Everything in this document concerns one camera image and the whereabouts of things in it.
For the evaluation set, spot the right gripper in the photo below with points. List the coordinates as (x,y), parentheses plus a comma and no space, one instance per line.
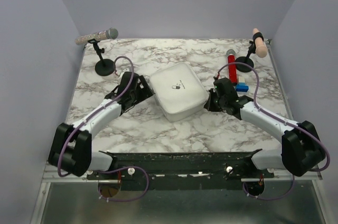
(210,105)

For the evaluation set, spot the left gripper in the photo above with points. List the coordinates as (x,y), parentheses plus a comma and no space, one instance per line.
(146,92)

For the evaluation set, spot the grey medicine kit case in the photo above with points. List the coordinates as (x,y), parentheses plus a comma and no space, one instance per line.
(178,91)

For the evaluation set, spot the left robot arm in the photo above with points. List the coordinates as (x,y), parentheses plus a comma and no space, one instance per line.
(71,149)

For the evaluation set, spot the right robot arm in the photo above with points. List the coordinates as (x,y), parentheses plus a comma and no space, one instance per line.
(300,149)

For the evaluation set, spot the blue toy brick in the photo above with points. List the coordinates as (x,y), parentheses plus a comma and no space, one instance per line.
(241,87)

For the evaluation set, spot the red toy microphone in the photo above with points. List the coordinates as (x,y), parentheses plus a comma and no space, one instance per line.
(232,67)

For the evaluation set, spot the right black mic stand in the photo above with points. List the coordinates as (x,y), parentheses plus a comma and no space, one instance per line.
(245,64)

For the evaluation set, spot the black mic stand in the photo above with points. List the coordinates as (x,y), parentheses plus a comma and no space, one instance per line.
(104,67)
(245,64)

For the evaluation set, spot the left black mic stand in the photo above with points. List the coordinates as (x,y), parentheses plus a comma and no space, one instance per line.
(104,67)

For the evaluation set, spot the beige wooden microphone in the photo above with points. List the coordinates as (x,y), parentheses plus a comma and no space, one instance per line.
(261,49)

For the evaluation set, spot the glitter microphone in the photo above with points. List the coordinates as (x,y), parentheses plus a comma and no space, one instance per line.
(111,33)

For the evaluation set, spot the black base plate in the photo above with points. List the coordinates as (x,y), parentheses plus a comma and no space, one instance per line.
(187,171)

